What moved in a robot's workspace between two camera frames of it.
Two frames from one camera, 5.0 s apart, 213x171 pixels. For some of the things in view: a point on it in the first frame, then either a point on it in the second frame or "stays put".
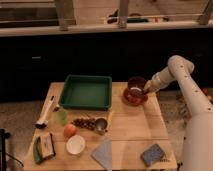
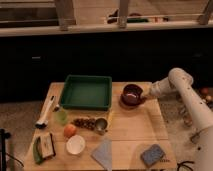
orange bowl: x=134 y=101 to x=132 y=107
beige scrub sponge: x=47 y=146 stays put
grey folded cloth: x=103 y=153 stays put
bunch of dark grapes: x=86 y=123 stays put
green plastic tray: x=86 y=92 stays put
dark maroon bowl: x=136 y=86 to x=131 y=95
